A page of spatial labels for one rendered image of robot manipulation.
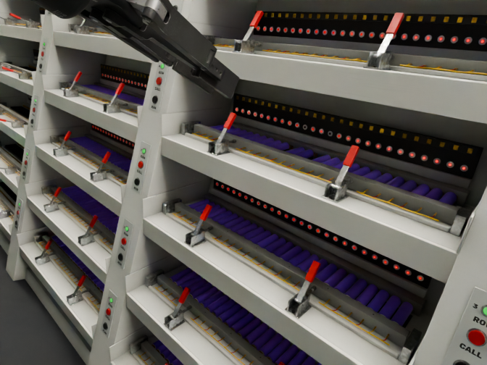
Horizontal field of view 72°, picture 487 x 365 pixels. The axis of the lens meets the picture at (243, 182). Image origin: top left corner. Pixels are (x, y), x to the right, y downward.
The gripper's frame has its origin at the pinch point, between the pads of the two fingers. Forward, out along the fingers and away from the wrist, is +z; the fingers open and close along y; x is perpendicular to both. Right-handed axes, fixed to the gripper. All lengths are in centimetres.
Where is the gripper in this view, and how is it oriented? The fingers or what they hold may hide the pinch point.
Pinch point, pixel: (207, 74)
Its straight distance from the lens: 44.5
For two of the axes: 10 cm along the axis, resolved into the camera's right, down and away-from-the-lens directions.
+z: 5.5, 2.2, 8.0
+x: 3.9, -9.2, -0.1
